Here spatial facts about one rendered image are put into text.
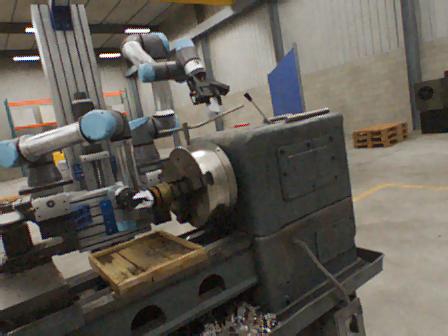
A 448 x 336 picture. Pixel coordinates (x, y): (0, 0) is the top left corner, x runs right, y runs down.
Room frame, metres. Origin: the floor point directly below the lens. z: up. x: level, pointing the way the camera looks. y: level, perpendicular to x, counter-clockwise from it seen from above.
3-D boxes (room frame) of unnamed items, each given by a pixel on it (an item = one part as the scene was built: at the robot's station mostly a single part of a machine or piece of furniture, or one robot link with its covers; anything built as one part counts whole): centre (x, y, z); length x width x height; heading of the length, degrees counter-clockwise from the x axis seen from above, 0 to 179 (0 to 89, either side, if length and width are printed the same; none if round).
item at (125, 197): (1.24, 0.34, 1.08); 0.12 x 0.09 x 0.08; 33
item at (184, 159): (1.27, 0.10, 1.08); 0.32 x 0.09 x 0.32; 34
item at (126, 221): (1.39, 0.42, 0.98); 0.11 x 0.08 x 0.11; 170
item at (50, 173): (1.58, 0.82, 1.21); 0.15 x 0.15 x 0.10
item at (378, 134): (8.28, -4.14, 0.22); 1.25 x 0.86 x 0.44; 128
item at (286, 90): (7.84, -1.76, 1.18); 4.12 x 0.80 x 2.35; 176
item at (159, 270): (1.13, 0.31, 0.89); 0.36 x 0.30 x 0.04; 34
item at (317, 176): (1.51, -0.23, 1.06); 0.59 x 0.48 x 0.39; 124
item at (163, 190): (1.19, 0.22, 1.08); 0.09 x 0.09 x 0.09; 34
